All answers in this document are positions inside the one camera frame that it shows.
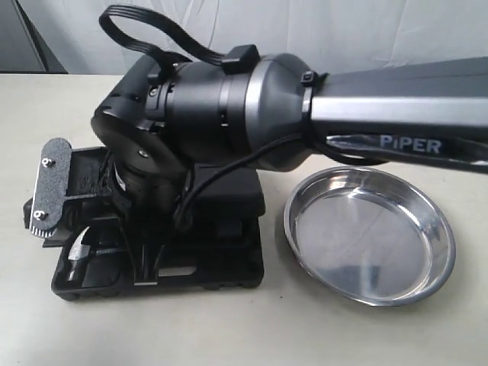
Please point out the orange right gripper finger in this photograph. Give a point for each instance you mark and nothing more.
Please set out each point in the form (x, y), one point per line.
(145, 240)

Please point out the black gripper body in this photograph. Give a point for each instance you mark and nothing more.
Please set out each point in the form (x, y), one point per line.
(141, 193)

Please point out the black plastic tool case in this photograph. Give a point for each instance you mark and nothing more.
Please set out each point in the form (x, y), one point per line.
(213, 237)

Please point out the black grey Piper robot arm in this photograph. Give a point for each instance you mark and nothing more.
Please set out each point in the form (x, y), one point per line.
(271, 113)

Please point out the steel claw hammer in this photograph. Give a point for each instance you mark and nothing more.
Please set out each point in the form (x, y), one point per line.
(89, 244)

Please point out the round stainless steel tray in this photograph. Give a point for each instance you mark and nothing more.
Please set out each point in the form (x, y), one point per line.
(369, 235)

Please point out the white wrinkled backdrop curtain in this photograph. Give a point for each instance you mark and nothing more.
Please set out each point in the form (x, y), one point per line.
(330, 36)

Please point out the wrist camera mount plate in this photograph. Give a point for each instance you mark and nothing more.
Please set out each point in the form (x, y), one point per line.
(66, 178)

